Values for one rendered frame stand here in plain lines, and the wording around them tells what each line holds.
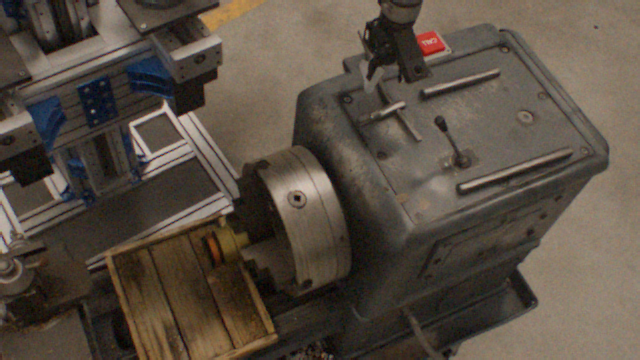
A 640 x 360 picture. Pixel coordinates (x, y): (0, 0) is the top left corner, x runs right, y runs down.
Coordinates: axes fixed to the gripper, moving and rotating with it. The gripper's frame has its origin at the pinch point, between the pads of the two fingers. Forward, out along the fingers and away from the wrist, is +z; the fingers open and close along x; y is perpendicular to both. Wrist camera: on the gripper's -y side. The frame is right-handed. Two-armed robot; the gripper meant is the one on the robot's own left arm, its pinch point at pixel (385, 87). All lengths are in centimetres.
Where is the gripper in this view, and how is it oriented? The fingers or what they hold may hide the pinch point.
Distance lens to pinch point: 145.1
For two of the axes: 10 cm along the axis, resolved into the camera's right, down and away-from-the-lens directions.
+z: -1.0, 5.3, 8.4
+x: -9.0, 3.2, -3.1
